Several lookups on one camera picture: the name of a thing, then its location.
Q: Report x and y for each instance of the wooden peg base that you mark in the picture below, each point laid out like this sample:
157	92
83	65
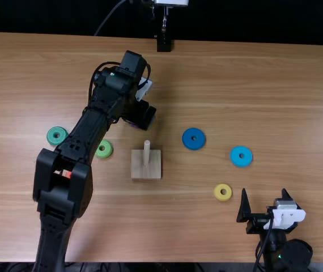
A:
150	170

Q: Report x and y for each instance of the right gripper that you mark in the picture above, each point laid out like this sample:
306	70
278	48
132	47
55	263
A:
253	224

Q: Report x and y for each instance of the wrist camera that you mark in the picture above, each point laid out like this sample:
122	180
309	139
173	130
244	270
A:
287	216
144	89

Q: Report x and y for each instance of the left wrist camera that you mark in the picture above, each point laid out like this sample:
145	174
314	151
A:
144	89

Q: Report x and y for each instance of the silver metal device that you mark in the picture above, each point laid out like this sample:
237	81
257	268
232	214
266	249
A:
171	2

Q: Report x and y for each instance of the black clamp stand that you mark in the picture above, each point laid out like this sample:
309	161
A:
164	45

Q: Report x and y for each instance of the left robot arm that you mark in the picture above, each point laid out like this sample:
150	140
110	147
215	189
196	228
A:
65	181

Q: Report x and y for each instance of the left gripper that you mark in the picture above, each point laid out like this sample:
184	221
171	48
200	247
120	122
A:
143	114

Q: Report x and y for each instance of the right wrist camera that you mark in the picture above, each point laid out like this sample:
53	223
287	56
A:
287	216

